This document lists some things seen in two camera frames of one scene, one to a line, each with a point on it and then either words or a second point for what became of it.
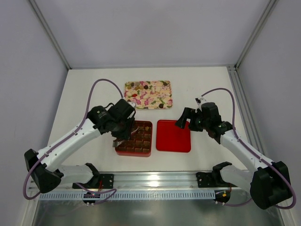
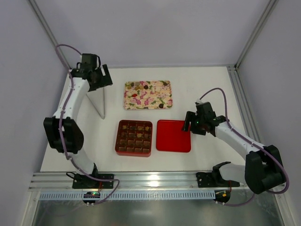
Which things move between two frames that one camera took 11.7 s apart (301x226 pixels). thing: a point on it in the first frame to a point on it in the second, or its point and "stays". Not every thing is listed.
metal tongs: x=115 y=143 to x=97 y=97
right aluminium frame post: x=263 y=22 stays
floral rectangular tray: x=149 y=94 stays
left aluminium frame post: x=43 y=20 stays
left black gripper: x=122 y=133 to x=105 y=76
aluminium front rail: x=178 y=181 stays
